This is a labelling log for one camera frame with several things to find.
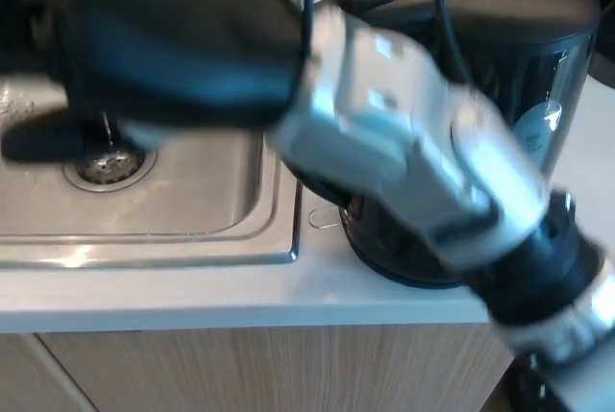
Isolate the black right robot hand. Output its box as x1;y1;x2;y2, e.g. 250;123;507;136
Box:
0;0;316;164

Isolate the black electric kettle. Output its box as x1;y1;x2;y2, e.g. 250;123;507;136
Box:
308;0;602;288

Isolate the black kettle base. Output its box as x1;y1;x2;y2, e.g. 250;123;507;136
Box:
344;243;475;291

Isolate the metal sink drain strainer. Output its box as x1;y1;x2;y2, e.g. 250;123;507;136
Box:
61;145;159;192

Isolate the stainless steel sink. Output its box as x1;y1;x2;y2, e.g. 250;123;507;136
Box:
0;0;305;270

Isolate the black round container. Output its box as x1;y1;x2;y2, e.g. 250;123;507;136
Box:
588;0;615;85

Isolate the black robot wrist cable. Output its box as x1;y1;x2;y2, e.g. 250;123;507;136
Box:
420;0;471;85

